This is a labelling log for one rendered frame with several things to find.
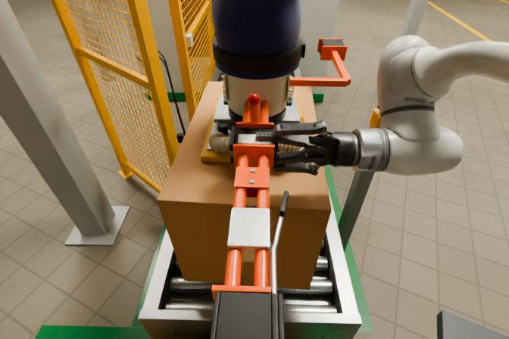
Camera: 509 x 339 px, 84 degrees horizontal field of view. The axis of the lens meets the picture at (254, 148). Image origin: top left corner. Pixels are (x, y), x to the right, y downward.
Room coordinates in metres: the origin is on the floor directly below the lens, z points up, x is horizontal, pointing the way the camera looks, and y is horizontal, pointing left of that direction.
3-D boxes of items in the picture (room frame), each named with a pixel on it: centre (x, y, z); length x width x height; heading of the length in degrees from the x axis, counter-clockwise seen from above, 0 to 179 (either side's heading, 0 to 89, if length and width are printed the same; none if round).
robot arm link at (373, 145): (0.45, -0.23, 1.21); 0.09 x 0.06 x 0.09; 179
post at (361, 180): (0.91, -0.50, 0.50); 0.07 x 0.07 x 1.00; 89
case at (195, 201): (0.71, 0.00, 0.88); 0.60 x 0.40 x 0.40; 176
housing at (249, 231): (0.25, 0.01, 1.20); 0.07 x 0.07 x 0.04; 88
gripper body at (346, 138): (0.45, -0.16, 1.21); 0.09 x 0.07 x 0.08; 89
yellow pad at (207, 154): (0.72, 0.09, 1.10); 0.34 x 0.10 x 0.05; 178
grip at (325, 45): (1.01, -0.28, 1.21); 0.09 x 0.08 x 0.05; 88
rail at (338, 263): (1.51, -0.33, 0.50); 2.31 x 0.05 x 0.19; 179
